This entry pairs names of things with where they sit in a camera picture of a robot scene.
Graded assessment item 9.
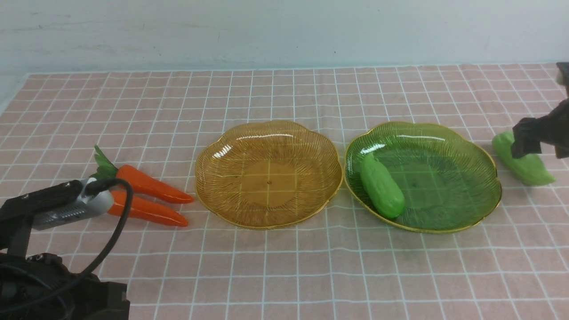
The green toy cucumber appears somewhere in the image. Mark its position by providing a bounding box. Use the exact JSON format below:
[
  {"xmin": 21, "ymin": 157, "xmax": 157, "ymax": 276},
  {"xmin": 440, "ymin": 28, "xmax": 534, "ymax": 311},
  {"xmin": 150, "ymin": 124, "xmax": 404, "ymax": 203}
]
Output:
[
  {"xmin": 360, "ymin": 152, "xmax": 406, "ymax": 220},
  {"xmin": 491, "ymin": 131, "xmax": 556, "ymax": 186}
]

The orange toy carrot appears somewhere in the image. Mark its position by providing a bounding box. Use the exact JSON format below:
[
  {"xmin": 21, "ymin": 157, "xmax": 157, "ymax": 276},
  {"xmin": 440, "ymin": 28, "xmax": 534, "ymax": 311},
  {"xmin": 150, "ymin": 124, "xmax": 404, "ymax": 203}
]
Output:
[
  {"xmin": 92, "ymin": 144, "xmax": 194, "ymax": 204},
  {"xmin": 108, "ymin": 190, "xmax": 189, "ymax": 227}
]

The amber ribbed plastic plate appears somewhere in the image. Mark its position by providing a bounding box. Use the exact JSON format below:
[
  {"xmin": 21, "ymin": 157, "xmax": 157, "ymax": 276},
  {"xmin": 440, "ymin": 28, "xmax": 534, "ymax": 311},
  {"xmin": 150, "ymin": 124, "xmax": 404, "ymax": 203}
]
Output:
[{"xmin": 195, "ymin": 121, "xmax": 343, "ymax": 230}]

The black camera cable screen left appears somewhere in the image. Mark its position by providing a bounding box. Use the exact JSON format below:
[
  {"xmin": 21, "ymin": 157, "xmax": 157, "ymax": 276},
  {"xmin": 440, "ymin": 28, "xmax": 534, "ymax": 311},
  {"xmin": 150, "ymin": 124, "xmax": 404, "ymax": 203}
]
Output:
[{"xmin": 0, "ymin": 178, "xmax": 134, "ymax": 313}]

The black gripper screen left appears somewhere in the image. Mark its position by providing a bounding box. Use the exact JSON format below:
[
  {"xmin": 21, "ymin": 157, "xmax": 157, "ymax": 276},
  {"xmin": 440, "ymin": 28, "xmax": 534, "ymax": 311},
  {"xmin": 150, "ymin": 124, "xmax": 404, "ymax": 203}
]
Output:
[{"xmin": 0, "ymin": 180, "xmax": 85, "ymax": 257}]

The grey wrist camera screen left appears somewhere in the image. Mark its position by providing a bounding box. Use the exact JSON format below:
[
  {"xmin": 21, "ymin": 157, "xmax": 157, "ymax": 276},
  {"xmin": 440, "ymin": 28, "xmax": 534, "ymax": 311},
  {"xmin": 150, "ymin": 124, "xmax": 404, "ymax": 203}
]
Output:
[{"xmin": 30, "ymin": 178, "xmax": 114, "ymax": 231}]

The pink checkered tablecloth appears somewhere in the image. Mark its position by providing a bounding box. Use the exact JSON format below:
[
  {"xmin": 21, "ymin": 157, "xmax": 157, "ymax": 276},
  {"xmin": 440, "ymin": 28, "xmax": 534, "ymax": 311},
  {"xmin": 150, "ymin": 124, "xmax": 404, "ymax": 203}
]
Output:
[{"xmin": 0, "ymin": 64, "xmax": 569, "ymax": 320}]

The green ribbed plastic plate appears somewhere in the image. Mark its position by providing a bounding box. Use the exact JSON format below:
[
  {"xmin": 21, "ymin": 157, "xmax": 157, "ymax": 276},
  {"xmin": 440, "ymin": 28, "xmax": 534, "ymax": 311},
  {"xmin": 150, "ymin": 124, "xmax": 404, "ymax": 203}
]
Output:
[{"xmin": 344, "ymin": 121, "xmax": 502, "ymax": 234}]

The black gripper screen right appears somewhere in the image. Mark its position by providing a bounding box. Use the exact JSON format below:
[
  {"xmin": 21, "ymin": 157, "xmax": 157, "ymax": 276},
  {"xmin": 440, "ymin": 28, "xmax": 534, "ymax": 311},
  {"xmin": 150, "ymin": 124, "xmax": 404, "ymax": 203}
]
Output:
[{"xmin": 511, "ymin": 98, "xmax": 569, "ymax": 159}]

